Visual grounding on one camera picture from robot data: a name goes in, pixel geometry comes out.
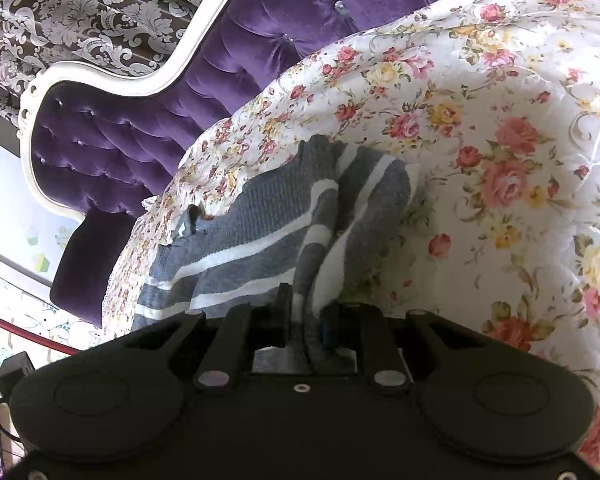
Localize green wall stickers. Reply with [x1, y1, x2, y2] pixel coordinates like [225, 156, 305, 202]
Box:
[24, 224, 77, 277]

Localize purple tufted sofa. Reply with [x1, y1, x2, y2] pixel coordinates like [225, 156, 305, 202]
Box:
[17, 0, 567, 328]

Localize small black box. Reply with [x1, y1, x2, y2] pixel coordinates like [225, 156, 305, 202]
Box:
[0, 352, 37, 397]

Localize grey white striped cardigan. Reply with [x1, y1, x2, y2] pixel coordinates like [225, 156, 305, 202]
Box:
[130, 135, 422, 376]

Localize brown damask curtain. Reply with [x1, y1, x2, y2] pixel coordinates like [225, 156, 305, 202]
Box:
[0, 0, 257, 128]

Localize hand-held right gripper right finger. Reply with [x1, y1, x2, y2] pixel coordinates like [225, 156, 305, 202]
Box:
[320, 300, 484, 395]

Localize red tube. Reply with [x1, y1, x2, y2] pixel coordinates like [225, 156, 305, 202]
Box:
[0, 307, 81, 357]

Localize floral bed blanket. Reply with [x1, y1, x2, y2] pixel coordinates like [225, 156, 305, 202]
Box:
[101, 0, 600, 477]

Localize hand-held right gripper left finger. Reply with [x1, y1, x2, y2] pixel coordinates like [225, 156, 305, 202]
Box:
[124, 282, 294, 392]

